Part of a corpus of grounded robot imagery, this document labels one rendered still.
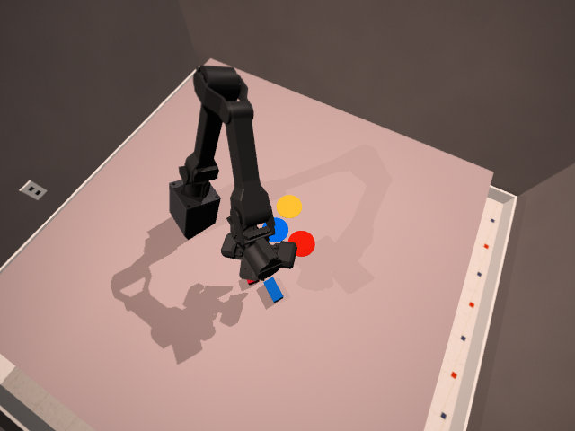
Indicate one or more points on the yellow circle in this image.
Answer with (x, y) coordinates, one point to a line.
(289, 206)

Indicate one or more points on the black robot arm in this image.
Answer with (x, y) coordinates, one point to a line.
(250, 204)

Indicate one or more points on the blue block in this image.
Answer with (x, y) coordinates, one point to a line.
(273, 289)

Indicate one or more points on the blue circle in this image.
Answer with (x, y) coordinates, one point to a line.
(281, 230)

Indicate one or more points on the red circle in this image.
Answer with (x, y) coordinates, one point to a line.
(304, 242)

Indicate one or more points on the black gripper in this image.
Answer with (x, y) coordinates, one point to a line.
(285, 250)

